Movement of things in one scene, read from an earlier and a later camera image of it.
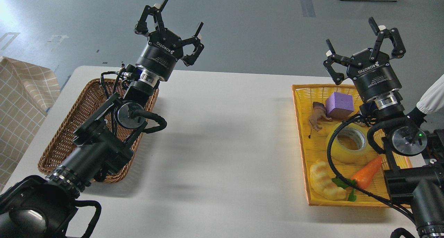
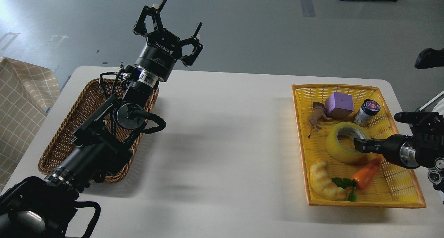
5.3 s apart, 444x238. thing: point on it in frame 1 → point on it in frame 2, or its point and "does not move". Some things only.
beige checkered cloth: [27, 92] does not move
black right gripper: [370, 69] → [400, 149]
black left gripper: [164, 47] does not move
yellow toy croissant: [322, 184] does not move
